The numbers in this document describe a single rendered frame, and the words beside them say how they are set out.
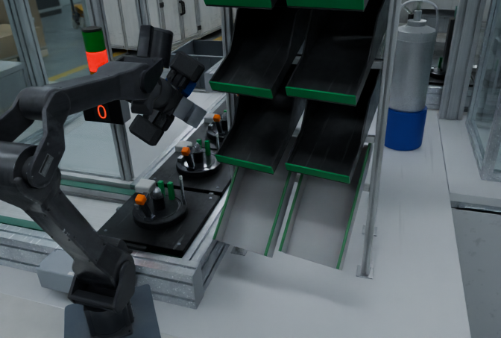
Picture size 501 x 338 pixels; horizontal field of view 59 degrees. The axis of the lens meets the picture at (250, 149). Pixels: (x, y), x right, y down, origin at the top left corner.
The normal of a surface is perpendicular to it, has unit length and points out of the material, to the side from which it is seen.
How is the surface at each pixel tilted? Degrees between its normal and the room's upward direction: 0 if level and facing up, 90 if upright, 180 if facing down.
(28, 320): 0
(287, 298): 0
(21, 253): 90
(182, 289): 90
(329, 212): 45
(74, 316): 0
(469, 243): 90
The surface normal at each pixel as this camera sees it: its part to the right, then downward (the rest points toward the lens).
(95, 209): -0.04, -0.89
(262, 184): -0.35, -0.32
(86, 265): -0.28, 0.65
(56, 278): -0.29, 0.45
